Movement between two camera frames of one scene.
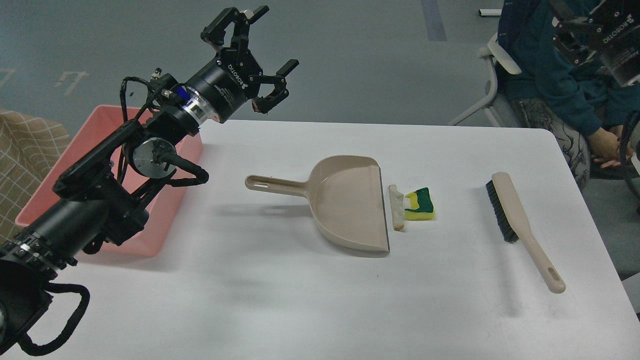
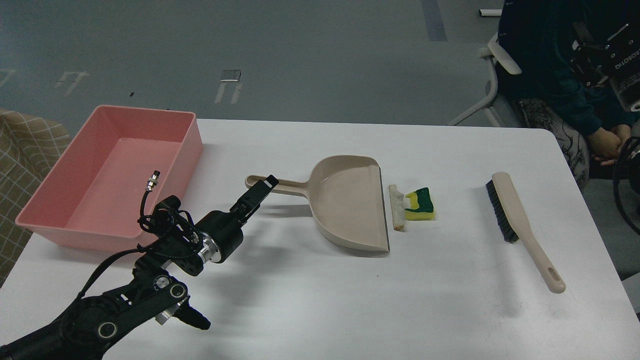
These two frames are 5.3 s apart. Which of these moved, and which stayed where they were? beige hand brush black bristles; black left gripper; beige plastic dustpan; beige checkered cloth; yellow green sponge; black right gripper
Moved: black right gripper; black left gripper
Stayed: yellow green sponge; beige checkered cloth; beige hand brush black bristles; beige plastic dustpan
